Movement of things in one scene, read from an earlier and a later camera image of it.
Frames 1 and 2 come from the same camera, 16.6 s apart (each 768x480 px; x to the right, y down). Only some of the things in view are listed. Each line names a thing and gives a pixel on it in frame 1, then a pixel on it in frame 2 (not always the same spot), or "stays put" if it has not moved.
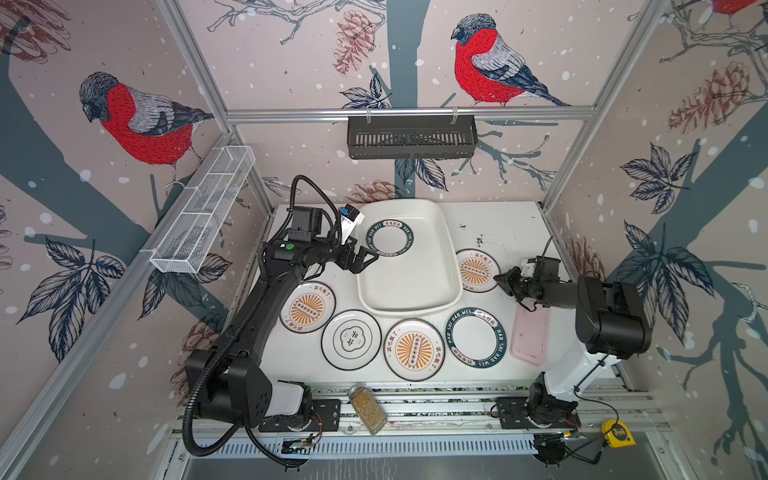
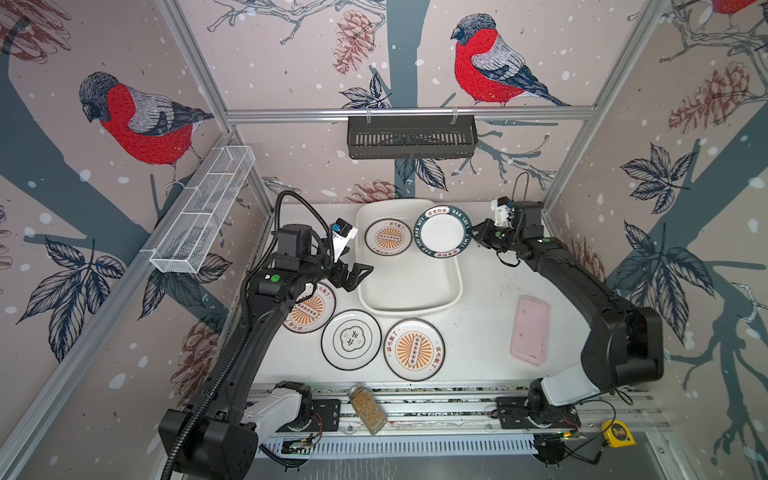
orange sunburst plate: x=308 y=307 stays put
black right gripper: x=509 y=281 → x=485 y=237
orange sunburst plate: x=414 y=349 stays put
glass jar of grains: x=368 y=408 stays put
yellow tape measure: x=619 y=436 stays put
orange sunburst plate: x=477 y=269 → x=388 y=236
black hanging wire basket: x=411 y=137 stays put
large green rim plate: x=476 y=337 → x=442 y=231
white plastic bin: x=418 y=270 stays put
